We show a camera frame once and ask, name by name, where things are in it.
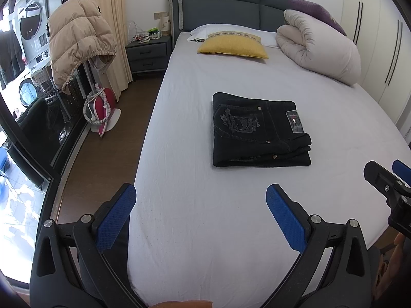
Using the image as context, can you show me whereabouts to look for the bed with white sheet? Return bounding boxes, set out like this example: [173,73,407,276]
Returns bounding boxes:
[127,22,411,308]

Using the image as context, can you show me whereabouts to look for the white wardrobe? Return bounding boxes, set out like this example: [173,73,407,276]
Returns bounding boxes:
[340,0,411,135]

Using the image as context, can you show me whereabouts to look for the black denim pants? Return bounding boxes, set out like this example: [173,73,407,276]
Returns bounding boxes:
[212,92,313,168]

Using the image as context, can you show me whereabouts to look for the purple pillow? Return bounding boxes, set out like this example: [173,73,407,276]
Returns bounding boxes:
[287,0,348,36]

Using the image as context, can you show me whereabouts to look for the grey padded headboard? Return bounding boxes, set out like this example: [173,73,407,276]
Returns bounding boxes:
[167,0,302,41]

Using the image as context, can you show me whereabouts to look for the yellow pillow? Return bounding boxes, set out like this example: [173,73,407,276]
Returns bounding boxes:
[197,32,269,60]

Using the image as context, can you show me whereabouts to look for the white washing machine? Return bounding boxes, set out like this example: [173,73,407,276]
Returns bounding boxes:
[17,71,52,106]

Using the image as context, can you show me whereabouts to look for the dark hanging clothes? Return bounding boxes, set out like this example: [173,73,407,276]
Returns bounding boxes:
[0,30,24,85]

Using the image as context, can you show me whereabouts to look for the grey nightstand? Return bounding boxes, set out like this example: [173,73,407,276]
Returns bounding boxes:
[125,35,173,73]

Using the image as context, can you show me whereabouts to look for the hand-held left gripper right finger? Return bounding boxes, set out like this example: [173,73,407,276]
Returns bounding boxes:
[260,184,381,308]

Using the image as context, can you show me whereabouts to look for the beige curtain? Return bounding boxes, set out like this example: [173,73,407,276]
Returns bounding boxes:
[84,0,134,100]

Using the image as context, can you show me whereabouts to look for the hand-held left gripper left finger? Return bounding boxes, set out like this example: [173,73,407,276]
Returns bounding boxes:
[30,183,148,308]

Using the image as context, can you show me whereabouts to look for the white wire rack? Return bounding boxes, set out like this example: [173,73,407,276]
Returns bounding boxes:
[128,21,142,41]

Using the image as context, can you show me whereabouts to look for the person's right forearm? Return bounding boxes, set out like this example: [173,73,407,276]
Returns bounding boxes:
[377,231,410,296]

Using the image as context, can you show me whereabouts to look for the black perforated chair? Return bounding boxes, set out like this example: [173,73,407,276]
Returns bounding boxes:
[45,71,97,122]

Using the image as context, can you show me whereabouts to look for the glass sliding door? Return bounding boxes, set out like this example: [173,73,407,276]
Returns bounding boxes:
[0,0,97,219]

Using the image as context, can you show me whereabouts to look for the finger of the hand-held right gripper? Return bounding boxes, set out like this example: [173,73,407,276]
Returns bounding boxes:
[364,161,411,199]
[392,159,411,187]

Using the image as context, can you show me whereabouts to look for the rolled cream duvet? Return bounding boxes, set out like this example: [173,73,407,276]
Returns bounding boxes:
[276,9,362,85]

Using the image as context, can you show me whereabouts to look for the white pillow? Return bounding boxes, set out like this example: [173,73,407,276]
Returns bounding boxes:
[187,23,278,48]

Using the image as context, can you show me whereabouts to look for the pink and white appliance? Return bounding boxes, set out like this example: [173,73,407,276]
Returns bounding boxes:
[83,83,123,138]

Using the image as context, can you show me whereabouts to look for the white tumble dryer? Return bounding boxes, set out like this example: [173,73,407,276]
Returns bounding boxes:
[14,0,52,68]

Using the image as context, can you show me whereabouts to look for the beige puffer jacket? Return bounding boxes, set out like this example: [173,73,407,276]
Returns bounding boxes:
[48,0,118,90]

